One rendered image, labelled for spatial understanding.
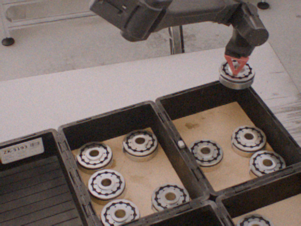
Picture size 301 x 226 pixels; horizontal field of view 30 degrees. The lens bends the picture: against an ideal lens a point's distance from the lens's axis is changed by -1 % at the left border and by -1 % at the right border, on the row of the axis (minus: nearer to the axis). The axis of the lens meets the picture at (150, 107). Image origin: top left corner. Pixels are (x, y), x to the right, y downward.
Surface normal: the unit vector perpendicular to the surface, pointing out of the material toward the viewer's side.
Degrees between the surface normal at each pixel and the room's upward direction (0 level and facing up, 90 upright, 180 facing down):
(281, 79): 0
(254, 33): 90
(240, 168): 0
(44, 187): 0
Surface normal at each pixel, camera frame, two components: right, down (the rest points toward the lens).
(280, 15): -0.02, -0.72
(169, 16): 0.67, 0.69
